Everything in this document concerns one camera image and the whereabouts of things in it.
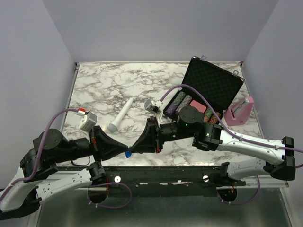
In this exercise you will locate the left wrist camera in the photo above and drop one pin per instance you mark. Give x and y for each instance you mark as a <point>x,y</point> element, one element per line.
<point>87,123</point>

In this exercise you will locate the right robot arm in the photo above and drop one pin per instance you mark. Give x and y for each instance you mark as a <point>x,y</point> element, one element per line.
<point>268,157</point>

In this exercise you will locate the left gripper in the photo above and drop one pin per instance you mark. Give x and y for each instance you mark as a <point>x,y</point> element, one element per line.
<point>104,147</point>

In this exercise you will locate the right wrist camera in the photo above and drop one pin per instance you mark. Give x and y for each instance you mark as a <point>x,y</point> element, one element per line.
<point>154,107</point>

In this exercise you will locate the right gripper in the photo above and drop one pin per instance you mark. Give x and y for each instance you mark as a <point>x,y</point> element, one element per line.
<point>151,140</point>

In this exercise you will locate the pink card holder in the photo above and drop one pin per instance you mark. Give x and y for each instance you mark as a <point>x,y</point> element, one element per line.
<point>239,113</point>

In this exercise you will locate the aluminium frame rail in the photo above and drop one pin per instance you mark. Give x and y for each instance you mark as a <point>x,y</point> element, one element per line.
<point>265,182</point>

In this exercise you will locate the black poker chip case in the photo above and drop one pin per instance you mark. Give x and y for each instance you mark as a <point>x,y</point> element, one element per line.
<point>218,86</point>

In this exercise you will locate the white cylindrical tube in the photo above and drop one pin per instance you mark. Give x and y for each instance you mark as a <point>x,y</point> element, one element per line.
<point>114,125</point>

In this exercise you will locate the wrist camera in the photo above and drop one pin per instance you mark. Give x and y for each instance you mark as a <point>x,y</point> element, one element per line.
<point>154,107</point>
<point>87,123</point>

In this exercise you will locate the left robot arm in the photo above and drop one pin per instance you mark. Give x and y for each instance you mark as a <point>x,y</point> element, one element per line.
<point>26,192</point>

